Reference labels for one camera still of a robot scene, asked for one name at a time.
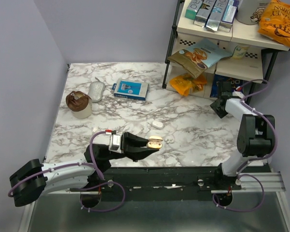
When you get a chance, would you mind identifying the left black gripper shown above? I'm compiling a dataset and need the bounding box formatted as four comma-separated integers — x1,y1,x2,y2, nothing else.
106,132,159,163

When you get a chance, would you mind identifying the beige earbud charging case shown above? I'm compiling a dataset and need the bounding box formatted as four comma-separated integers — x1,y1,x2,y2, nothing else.
146,136,163,149

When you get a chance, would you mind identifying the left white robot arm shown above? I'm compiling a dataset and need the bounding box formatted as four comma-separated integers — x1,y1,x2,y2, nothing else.
8,130,163,207

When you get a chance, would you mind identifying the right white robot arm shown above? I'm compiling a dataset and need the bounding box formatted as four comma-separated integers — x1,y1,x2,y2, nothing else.
210,82,277,189

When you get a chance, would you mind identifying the white earbud charging case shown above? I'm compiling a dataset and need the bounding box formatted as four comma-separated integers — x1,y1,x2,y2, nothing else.
151,120,164,130

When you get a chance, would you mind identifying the blue Doritos bag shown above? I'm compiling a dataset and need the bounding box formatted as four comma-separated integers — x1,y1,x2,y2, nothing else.
210,74,243,98

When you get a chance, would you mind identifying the orange snack bag lower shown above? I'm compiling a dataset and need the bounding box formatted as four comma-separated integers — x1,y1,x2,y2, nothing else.
169,73,207,96

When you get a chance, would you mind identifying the gold blue snack bag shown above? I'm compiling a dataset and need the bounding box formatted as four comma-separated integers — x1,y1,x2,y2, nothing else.
167,39,232,78

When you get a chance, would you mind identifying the blue Harry's razor box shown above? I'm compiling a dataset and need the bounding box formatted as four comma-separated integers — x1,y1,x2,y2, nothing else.
113,79,149,101

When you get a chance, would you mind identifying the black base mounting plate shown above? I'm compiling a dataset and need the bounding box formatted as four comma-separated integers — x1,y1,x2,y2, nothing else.
80,167,241,205

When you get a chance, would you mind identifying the orange kettle chips bag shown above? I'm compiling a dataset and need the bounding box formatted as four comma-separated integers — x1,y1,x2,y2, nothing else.
258,0,290,48

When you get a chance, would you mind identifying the teal toothpaste box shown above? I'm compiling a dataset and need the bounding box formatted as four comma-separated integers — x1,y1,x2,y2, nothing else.
185,0,203,20

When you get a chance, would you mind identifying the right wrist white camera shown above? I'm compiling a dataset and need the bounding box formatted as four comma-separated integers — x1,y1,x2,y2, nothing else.
232,91,245,99

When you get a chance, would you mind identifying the wrist white camera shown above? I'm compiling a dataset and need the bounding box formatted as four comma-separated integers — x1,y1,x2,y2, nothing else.
232,91,245,99
105,130,122,153

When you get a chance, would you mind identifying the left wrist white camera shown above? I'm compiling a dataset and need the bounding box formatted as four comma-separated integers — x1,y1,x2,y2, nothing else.
105,130,122,153

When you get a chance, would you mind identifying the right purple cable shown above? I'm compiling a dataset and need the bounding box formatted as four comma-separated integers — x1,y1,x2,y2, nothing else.
212,79,278,212

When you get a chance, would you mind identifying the purple cable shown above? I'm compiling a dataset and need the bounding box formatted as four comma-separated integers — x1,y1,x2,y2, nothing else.
7,130,126,213
212,79,278,212

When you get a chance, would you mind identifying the black frame shelf rack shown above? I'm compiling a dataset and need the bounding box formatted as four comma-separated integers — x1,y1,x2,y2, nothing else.
166,0,290,99

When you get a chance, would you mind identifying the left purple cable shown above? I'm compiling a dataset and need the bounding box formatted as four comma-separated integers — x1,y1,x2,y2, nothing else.
7,130,126,213

